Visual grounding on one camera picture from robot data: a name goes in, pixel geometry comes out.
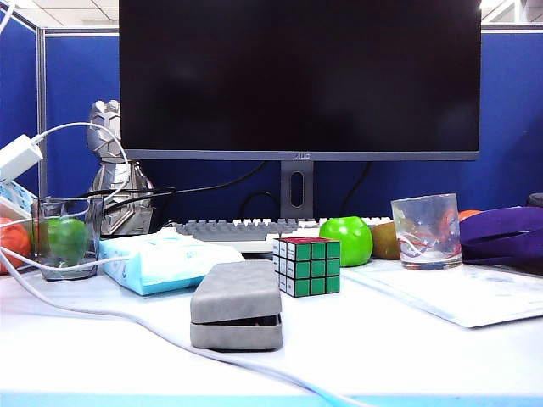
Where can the silver robot figurine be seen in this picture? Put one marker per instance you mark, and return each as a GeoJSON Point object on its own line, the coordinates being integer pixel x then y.
{"type": "Point", "coordinates": [104, 135]}

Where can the shiny green apple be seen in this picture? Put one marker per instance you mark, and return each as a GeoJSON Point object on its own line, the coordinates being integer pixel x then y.
{"type": "Point", "coordinates": [345, 241]}

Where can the black computer monitor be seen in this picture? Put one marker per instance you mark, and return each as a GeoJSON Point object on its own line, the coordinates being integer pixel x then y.
{"type": "Point", "coordinates": [297, 76]}

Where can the white paper sheet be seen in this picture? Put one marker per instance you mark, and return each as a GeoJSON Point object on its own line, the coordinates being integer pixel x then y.
{"type": "Point", "coordinates": [466, 297]}

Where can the green apple behind glass cup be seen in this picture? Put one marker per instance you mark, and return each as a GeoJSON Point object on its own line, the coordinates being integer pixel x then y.
{"type": "Point", "coordinates": [65, 239]}

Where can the white charger adapter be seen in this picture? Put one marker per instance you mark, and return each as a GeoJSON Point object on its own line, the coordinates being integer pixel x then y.
{"type": "Point", "coordinates": [17, 157]}

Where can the purple fabric bag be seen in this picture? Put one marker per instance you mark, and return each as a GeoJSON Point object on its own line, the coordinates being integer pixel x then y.
{"type": "Point", "coordinates": [500, 229]}

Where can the smoky square glass cup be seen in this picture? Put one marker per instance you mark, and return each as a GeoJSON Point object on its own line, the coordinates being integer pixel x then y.
{"type": "Point", "coordinates": [95, 237]}

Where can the grey monitor stand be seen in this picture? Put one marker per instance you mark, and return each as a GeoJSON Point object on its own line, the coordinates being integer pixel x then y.
{"type": "Point", "coordinates": [286, 186]}

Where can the light blue wet wipes pack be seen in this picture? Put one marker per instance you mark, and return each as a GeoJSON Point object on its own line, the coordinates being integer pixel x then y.
{"type": "Point", "coordinates": [148, 263]}

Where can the brown kiwi fruit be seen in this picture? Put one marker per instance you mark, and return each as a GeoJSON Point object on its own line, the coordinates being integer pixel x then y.
{"type": "Point", "coordinates": [385, 241]}

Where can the blue and white box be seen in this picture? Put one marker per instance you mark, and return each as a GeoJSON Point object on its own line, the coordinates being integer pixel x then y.
{"type": "Point", "coordinates": [15, 199]}

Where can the grey suede glasses case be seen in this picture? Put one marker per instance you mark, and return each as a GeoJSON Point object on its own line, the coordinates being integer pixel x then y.
{"type": "Point", "coordinates": [233, 297]}

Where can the white and grey keyboard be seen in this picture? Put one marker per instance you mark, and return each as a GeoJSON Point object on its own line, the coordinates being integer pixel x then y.
{"type": "Point", "coordinates": [229, 231]}

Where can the small orange fruit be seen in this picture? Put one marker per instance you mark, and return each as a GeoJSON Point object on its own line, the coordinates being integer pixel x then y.
{"type": "Point", "coordinates": [468, 214]}

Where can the large orange fruit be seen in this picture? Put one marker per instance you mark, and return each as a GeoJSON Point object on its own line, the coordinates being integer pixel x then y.
{"type": "Point", "coordinates": [12, 239]}

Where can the dark rounded object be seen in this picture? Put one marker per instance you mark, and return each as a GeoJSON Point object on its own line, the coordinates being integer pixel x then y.
{"type": "Point", "coordinates": [536, 199]}

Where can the clear tumbler with red swirls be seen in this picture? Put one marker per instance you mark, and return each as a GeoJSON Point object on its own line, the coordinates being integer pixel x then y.
{"type": "Point", "coordinates": [426, 229]}

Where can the grey partition post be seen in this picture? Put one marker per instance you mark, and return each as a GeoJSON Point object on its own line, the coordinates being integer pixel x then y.
{"type": "Point", "coordinates": [41, 127]}

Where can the rubik's cube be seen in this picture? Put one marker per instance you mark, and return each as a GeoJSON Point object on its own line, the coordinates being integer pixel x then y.
{"type": "Point", "coordinates": [314, 267]}

